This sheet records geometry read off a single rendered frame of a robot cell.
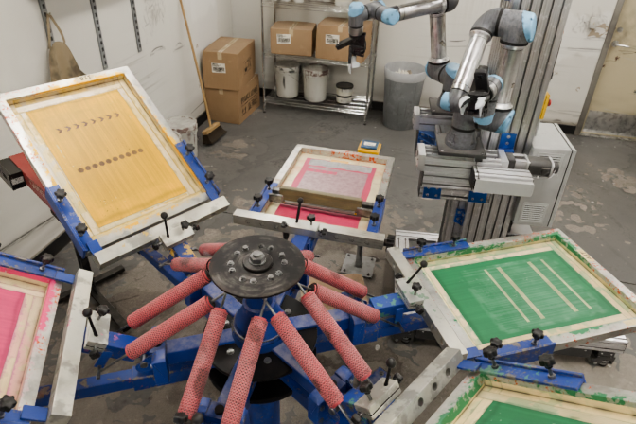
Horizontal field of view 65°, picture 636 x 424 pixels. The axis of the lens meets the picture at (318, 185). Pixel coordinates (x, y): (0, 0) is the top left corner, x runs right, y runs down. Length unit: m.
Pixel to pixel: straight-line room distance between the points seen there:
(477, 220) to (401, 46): 3.29
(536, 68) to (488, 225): 0.91
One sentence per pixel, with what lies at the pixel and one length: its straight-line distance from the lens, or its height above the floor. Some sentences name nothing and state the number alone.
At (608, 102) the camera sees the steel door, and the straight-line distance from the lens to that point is 6.30.
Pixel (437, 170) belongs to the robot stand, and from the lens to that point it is 2.52.
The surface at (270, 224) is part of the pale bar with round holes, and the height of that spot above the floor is 1.02.
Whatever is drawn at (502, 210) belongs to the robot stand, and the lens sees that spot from 2.92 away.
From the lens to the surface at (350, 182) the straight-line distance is 2.68.
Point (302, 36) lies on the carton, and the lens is 5.58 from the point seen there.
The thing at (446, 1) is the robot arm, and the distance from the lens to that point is 2.69.
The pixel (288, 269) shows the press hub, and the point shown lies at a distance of 1.55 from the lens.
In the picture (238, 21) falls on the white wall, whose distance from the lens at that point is 6.28.
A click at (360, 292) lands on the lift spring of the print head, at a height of 1.06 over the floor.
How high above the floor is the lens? 2.32
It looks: 31 degrees down
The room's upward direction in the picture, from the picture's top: 2 degrees clockwise
